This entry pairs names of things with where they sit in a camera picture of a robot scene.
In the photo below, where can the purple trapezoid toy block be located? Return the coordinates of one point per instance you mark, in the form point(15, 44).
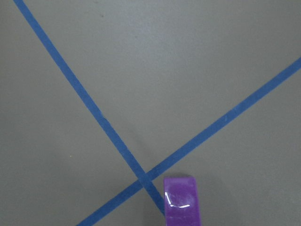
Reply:
point(181, 202)

